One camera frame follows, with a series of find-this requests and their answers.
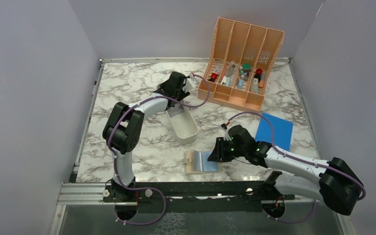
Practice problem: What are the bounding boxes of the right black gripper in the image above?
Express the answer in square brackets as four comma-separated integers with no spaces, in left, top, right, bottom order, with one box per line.
[208,137,247,162]

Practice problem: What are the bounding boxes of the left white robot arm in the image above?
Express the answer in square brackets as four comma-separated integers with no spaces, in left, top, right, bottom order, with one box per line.
[102,71,197,201]

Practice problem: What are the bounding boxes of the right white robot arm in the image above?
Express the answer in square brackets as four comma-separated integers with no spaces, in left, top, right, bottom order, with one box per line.
[208,125,365,215]

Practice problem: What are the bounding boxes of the white oblong plastic tray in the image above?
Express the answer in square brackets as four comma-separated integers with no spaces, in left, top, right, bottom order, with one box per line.
[166,103,199,144]

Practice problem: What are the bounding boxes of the red capped black bottle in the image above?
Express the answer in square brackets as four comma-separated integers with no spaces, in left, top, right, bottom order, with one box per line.
[208,72,219,82]

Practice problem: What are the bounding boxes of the blue flat board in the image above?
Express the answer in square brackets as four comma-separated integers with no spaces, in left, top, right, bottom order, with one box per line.
[255,112,294,152]

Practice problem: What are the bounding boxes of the green capped bottle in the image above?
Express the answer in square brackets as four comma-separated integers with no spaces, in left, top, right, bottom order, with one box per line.
[242,63,252,72]

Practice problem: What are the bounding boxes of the peach plastic desk organizer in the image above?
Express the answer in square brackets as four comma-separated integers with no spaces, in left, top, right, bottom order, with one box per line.
[197,18,284,111]

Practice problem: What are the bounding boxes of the orange marker pen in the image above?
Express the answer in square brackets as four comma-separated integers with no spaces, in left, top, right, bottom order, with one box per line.
[258,71,266,88]

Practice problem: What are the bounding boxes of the red capped bottle right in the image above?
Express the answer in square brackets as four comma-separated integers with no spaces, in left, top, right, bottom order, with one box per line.
[254,69,263,82]

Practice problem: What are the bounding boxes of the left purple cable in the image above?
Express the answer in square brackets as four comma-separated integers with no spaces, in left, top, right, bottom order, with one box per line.
[106,72,211,227]

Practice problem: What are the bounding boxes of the purple cable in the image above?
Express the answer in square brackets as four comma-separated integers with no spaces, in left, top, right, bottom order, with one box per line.
[106,72,211,227]
[220,112,367,224]

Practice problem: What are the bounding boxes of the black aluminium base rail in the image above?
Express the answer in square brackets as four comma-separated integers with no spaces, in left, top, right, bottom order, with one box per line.
[57,181,312,214]

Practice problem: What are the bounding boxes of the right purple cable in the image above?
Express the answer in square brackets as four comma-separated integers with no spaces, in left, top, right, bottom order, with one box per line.
[220,112,367,224]

